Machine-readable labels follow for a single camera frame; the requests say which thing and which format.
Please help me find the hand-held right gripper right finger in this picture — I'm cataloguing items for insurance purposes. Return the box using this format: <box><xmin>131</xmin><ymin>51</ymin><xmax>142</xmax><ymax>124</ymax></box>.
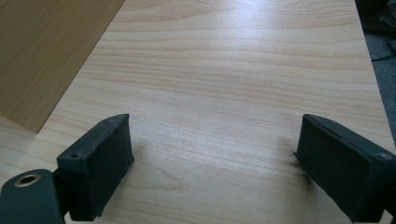
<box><xmin>293</xmin><ymin>113</ymin><xmax>396</xmax><ymax>224</ymax></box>

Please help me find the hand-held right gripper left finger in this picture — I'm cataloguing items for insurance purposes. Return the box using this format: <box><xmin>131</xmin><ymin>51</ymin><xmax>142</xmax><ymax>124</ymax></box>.
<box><xmin>56</xmin><ymin>113</ymin><xmax>135</xmax><ymax>222</ymax></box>

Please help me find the brown wooden board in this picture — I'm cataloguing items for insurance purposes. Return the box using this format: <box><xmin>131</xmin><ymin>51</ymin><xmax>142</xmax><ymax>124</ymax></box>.
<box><xmin>0</xmin><ymin>0</ymin><xmax>126</xmax><ymax>134</ymax></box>

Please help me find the dark equipment base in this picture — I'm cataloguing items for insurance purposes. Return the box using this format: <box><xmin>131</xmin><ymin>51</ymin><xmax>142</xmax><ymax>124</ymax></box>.
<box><xmin>354</xmin><ymin>0</ymin><xmax>396</xmax><ymax>37</ymax></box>

